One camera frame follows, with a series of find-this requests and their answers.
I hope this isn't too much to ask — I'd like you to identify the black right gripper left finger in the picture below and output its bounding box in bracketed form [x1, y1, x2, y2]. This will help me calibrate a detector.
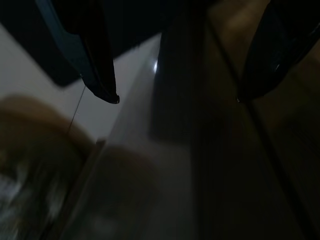
[41, 0, 120, 105]

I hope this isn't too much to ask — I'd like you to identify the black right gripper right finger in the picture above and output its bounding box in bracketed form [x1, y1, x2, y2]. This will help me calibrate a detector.
[236, 0, 320, 103]

